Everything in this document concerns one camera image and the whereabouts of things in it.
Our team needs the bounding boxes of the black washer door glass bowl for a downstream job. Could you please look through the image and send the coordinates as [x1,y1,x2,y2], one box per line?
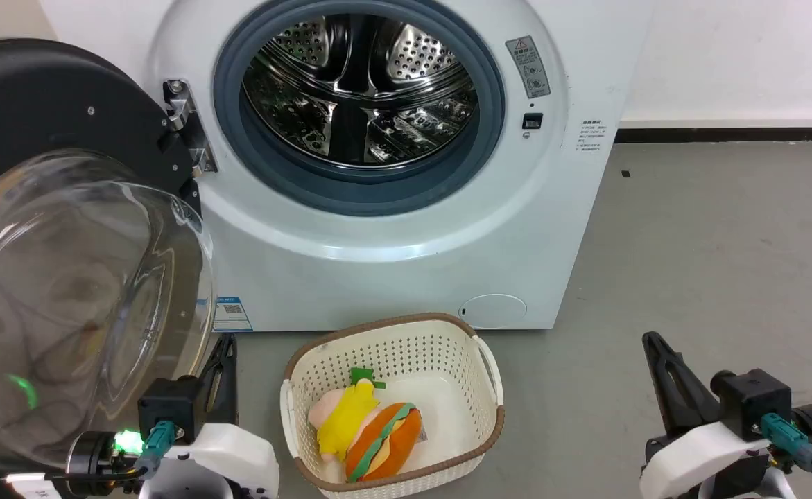
[0,38,218,472]

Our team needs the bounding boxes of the round white filter cover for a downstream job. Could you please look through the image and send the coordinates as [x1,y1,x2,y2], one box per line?
[460,294,528,330]

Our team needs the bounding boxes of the yellow and pink plush toy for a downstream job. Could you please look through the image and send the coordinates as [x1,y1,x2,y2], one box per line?
[308,367,387,463]

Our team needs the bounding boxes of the small printed text label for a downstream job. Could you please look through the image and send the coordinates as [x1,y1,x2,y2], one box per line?
[578,119,607,153]

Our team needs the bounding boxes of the orange burger plush toy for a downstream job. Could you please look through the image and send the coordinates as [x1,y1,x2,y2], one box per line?
[345,402,423,484]

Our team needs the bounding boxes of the metal door hinge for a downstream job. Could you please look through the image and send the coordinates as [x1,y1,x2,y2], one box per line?
[162,79,218,175]

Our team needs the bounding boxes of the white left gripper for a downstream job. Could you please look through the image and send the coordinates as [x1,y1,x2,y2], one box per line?
[140,333,281,499]

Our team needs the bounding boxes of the cream laundry basket brown rim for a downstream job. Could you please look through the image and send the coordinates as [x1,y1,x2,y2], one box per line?
[280,313,506,499]

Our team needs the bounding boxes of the black wall baseboard strip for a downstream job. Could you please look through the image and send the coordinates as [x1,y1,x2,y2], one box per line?
[615,127,812,143]

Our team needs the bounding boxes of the stainless steel washer drum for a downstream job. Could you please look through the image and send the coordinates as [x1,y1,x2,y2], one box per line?
[242,14,480,168]

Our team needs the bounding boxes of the grey warning sticker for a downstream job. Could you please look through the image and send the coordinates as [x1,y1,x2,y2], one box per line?
[506,36,552,100]

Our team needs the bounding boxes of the blue energy label sticker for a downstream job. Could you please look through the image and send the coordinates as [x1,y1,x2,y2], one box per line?
[213,297,254,333]

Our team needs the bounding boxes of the white front-load washing machine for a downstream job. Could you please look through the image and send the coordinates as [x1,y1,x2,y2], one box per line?
[38,0,656,332]

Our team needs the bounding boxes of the teal right camera cable plug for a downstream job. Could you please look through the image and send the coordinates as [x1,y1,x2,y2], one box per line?
[760,413,812,473]

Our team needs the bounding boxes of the teal camera cable plug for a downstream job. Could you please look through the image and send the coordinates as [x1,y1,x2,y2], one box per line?
[134,420,176,480]
[760,413,812,473]

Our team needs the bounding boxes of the teal left camera cable plug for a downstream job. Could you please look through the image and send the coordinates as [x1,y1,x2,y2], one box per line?
[134,420,176,480]

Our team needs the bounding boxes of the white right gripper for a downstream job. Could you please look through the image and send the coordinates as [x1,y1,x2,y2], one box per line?
[639,331,795,499]

